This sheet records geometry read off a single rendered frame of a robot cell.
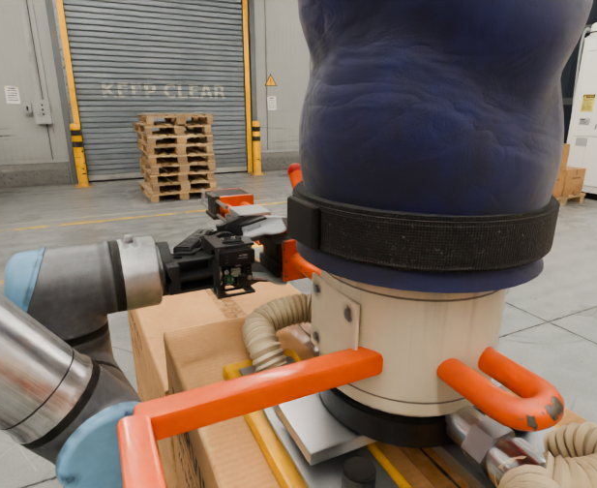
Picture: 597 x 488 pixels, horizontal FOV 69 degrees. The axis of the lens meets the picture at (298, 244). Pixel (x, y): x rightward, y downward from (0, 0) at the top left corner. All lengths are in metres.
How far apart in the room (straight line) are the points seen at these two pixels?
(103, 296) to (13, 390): 0.16
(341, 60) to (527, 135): 0.14
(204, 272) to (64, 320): 0.17
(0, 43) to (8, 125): 1.36
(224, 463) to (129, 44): 9.31
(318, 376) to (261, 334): 0.20
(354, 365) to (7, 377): 0.28
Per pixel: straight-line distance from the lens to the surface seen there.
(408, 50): 0.31
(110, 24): 9.62
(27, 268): 0.56
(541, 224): 0.36
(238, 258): 0.57
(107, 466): 0.48
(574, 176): 7.77
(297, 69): 10.69
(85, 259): 0.56
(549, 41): 0.34
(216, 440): 0.51
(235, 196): 0.92
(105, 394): 0.47
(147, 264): 0.55
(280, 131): 10.48
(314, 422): 0.45
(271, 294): 1.13
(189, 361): 0.63
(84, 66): 9.53
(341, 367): 0.36
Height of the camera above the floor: 1.40
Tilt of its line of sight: 17 degrees down
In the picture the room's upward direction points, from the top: straight up
